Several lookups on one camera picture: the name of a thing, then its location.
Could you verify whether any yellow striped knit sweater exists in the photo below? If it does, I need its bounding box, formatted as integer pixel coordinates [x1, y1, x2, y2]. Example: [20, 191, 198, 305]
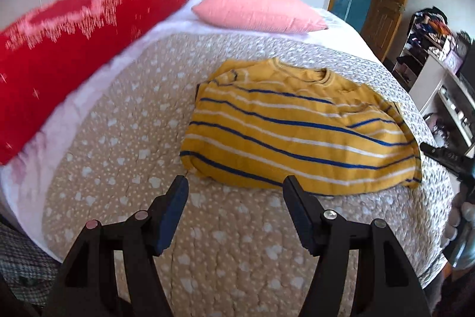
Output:
[180, 58, 422, 195]

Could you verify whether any cluttered clothes rack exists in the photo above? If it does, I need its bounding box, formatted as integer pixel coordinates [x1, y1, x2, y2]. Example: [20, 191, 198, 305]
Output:
[391, 7, 457, 92]

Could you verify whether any grey gloved right hand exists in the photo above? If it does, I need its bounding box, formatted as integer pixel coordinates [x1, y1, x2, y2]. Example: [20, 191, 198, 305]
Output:
[441, 186, 474, 271]

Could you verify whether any checkered fabric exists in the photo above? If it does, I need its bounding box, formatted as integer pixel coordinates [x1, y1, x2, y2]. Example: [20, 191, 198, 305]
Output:
[1, 224, 60, 307]

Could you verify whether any white shelf desk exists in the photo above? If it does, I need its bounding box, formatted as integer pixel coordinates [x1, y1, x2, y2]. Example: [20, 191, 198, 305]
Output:
[409, 56, 474, 157]

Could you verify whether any black monitor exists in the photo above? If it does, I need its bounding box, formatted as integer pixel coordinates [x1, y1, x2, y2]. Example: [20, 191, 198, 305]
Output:
[458, 42, 475, 85]

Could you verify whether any white bed sheet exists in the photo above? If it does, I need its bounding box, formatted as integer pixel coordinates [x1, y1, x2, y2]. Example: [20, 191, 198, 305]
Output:
[0, 0, 372, 264]

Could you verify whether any beige quilted bedspread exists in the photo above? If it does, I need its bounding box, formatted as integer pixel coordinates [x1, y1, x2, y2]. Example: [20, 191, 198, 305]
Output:
[41, 30, 456, 317]

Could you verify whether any red embroidered pillow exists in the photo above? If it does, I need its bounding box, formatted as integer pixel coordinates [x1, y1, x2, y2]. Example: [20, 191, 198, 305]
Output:
[1, 0, 188, 164]

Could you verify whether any pink pillow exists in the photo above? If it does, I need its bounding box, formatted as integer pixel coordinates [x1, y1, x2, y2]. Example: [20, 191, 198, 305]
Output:
[191, 0, 327, 34]

